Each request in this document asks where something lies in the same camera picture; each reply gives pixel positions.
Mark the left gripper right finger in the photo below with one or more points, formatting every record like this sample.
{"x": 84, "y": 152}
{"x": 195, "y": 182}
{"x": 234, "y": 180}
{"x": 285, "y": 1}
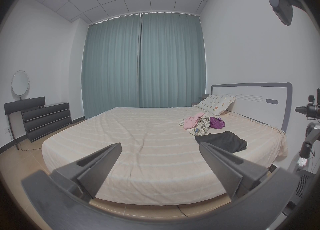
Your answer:
{"x": 220, "y": 167}

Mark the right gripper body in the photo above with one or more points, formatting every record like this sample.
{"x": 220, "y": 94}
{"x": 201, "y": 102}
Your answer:
{"x": 312, "y": 110}

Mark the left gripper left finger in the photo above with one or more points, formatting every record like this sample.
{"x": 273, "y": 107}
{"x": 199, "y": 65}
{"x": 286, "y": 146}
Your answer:
{"x": 100, "y": 169}

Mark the black T-shirt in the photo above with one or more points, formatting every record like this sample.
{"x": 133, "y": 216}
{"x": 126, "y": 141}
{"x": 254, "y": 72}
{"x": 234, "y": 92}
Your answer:
{"x": 222, "y": 141}

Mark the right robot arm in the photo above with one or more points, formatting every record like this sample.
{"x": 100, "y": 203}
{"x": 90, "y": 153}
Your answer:
{"x": 311, "y": 138}

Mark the bed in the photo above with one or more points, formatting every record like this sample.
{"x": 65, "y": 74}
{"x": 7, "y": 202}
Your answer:
{"x": 150, "y": 136}

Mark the white printed pyjama top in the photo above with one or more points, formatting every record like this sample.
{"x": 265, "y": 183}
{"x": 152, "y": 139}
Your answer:
{"x": 202, "y": 129}

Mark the purple garment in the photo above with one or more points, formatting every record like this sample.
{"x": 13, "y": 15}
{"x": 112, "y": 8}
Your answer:
{"x": 217, "y": 123}

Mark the pink garment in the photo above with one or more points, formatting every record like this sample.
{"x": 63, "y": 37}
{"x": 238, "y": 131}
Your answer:
{"x": 190, "y": 123}

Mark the white printed pillow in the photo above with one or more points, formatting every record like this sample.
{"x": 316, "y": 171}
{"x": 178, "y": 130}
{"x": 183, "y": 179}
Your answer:
{"x": 216, "y": 103}

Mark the black chest of drawers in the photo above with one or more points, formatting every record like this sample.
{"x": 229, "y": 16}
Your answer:
{"x": 46, "y": 121}

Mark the grey bedside table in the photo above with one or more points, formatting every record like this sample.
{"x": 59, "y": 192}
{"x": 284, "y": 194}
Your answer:
{"x": 203, "y": 96}

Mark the black dressing table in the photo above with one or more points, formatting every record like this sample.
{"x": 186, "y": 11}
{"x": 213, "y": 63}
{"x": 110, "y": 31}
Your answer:
{"x": 23, "y": 104}

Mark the blue-green curtain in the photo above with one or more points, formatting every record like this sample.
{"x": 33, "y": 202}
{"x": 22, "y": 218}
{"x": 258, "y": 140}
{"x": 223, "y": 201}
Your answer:
{"x": 172, "y": 61}
{"x": 112, "y": 68}

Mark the round white mirror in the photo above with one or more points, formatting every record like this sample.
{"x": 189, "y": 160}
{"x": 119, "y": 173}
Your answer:
{"x": 20, "y": 84}

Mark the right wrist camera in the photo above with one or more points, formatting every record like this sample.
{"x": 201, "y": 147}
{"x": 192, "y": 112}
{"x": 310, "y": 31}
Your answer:
{"x": 311, "y": 99}

